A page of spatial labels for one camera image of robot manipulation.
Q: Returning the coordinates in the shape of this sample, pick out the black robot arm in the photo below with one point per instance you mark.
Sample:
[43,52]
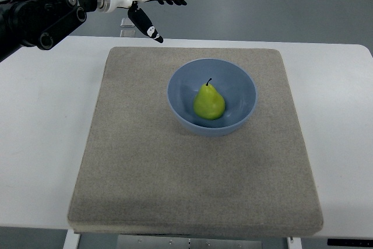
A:
[40,23]

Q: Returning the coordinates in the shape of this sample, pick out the grey fabric mat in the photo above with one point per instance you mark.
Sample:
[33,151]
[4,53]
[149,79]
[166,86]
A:
[143,173]

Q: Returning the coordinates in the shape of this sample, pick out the green pear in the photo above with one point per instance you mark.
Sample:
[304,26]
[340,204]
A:
[208,103]

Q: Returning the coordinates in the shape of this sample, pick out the floor socket plate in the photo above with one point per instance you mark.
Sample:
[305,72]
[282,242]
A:
[126,22]
[128,33]

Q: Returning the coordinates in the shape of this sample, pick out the lower floor socket plate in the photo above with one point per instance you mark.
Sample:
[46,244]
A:
[128,33]

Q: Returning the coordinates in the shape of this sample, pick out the upper floor socket plate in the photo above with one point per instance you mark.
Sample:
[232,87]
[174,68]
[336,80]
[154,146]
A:
[126,22]

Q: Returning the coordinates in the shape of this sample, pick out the blue bowl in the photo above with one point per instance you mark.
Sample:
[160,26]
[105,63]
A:
[230,80]

